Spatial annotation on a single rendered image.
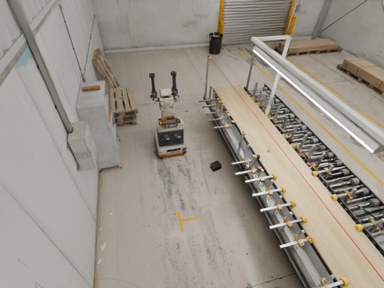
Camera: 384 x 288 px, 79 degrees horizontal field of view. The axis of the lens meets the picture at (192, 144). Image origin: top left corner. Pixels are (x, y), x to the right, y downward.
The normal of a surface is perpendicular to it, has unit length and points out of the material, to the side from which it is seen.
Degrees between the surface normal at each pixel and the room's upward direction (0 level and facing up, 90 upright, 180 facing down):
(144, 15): 90
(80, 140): 90
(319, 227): 0
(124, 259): 0
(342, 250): 0
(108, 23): 90
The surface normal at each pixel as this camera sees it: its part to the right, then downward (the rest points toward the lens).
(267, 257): 0.02, -0.73
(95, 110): 0.25, 0.66
